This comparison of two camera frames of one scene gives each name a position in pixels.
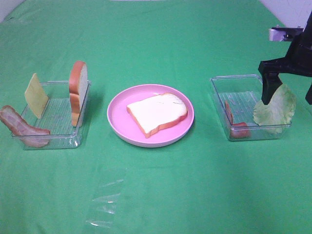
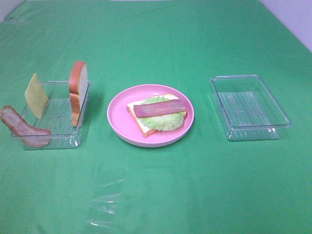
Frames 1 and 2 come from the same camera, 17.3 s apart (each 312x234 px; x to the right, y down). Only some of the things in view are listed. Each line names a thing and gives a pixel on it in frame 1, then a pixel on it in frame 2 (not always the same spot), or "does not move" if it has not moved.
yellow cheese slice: [36, 96] does not move
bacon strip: [238, 130] to [159, 107]
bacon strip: [29, 135] does not move
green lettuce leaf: [275, 116] to [162, 122]
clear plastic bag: [102, 209] does not move
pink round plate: [123, 126] does not move
